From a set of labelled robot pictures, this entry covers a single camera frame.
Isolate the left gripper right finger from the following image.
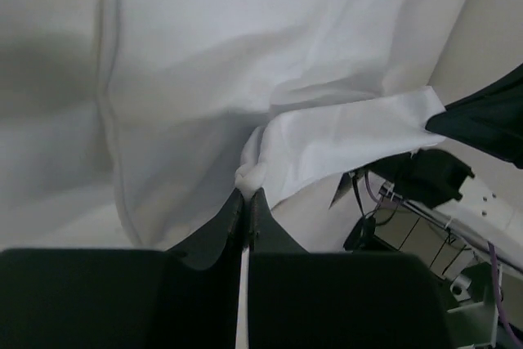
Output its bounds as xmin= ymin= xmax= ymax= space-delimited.
xmin=247 ymin=190 xmax=454 ymax=348

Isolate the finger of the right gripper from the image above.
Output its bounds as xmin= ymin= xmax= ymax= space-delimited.
xmin=425 ymin=66 xmax=522 ymax=169

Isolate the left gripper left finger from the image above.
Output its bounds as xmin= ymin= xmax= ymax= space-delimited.
xmin=1 ymin=191 xmax=244 ymax=348

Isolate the white skirt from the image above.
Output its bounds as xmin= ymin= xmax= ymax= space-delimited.
xmin=98 ymin=0 xmax=466 ymax=248

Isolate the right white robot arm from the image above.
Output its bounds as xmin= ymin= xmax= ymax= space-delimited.
xmin=368 ymin=67 xmax=522 ymax=274

